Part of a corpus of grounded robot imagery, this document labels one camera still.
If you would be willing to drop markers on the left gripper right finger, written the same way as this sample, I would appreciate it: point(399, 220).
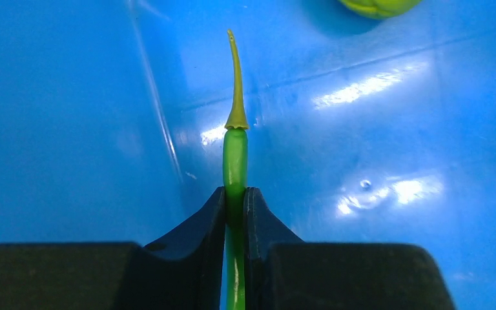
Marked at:
point(284, 272)

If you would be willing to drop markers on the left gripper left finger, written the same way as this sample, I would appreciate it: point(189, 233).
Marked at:
point(180, 270)

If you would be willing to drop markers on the green chili pepper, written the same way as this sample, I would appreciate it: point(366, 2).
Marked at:
point(235, 145)

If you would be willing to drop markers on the blue plastic bin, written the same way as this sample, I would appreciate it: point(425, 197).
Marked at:
point(112, 117)

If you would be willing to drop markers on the green lime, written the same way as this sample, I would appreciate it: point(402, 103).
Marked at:
point(380, 9)

